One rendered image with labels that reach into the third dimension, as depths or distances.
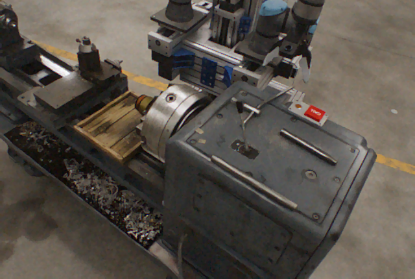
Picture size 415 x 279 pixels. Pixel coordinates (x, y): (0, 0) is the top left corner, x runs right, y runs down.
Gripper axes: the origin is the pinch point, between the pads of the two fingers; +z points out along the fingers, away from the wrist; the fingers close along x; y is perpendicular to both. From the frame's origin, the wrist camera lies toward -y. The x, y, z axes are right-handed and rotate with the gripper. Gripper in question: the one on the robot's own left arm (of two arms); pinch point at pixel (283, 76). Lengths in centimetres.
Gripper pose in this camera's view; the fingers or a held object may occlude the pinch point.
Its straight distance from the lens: 117.5
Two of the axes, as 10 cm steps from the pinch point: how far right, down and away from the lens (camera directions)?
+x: -8.7, -4.1, 2.8
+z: -1.6, 7.6, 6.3
